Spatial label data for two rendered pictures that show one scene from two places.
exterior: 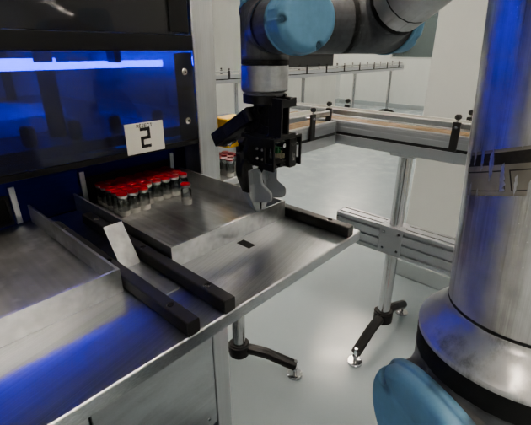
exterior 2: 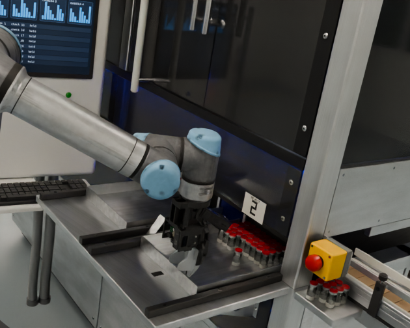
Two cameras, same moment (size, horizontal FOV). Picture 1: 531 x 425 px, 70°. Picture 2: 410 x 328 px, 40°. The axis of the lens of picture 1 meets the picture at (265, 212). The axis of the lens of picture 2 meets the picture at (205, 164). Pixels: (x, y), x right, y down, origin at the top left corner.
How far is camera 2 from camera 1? 1.47 m
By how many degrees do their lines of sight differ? 90
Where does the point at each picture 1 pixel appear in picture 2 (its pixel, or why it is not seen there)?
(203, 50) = (310, 174)
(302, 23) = not seen: hidden behind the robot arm
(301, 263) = (120, 285)
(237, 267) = (129, 264)
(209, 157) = (289, 260)
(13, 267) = (163, 212)
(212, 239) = (155, 254)
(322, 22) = not seen: hidden behind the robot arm
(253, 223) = (175, 274)
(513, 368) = not seen: outside the picture
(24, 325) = (106, 211)
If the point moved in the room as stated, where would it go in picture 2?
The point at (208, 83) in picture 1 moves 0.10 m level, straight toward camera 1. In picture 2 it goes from (306, 202) to (265, 195)
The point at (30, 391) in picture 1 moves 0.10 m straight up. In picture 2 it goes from (74, 215) to (77, 183)
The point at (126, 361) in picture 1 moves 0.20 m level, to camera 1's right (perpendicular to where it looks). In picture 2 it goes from (75, 230) to (41, 265)
